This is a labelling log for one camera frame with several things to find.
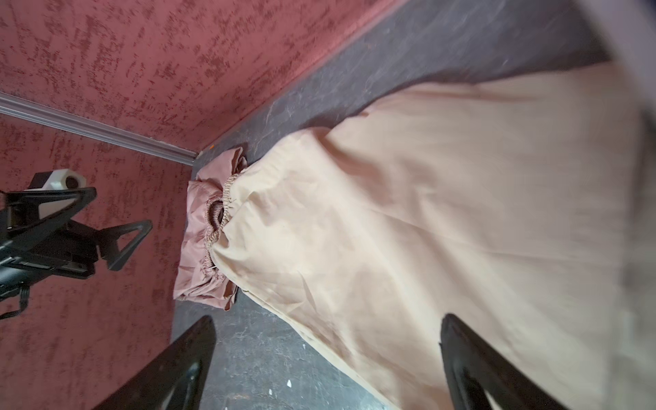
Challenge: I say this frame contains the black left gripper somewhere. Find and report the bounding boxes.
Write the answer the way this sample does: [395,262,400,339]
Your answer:
[1,187,153,301]

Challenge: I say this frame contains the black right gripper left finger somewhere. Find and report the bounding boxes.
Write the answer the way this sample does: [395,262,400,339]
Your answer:
[96,315,216,409]

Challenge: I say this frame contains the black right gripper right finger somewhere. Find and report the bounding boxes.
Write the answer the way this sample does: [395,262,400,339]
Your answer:
[440,314,564,409]

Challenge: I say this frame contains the pink shorts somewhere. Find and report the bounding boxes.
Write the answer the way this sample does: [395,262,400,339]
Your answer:
[173,147,247,311]

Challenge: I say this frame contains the beige shorts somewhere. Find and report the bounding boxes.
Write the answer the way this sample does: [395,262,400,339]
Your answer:
[208,63,642,409]

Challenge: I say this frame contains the white plastic basket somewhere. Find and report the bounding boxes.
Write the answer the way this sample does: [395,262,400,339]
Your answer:
[577,0,655,116]

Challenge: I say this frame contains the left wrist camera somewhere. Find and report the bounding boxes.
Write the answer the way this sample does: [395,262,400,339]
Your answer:
[27,168,87,219]

